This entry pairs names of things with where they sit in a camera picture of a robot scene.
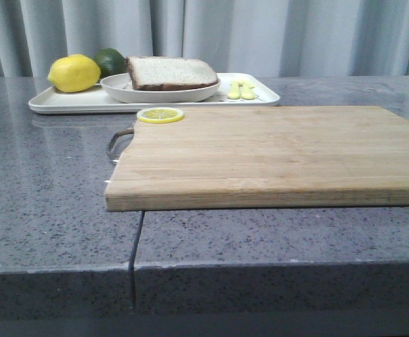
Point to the grey curtain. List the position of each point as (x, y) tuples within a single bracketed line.
[(263, 38)]

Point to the yellow lemon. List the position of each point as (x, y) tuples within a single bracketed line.
[(74, 73)]

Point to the metal cutting board handle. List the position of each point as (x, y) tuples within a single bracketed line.
[(118, 142)]

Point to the lemon slice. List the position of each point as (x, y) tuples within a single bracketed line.
[(160, 115)]

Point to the yellow corn kernel pieces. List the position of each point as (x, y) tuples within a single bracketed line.
[(241, 89)]

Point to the white rectangular tray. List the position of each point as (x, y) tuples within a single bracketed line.
[(96, 101)]

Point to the white round plate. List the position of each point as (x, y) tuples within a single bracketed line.
[(119, 87)]

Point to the green lime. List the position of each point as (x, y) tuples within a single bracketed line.
[(110, 62)]

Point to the bread slice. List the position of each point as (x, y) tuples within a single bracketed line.
[(155, 73)]

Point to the wooden cutting board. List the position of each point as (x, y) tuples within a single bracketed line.
[(265, 157)]

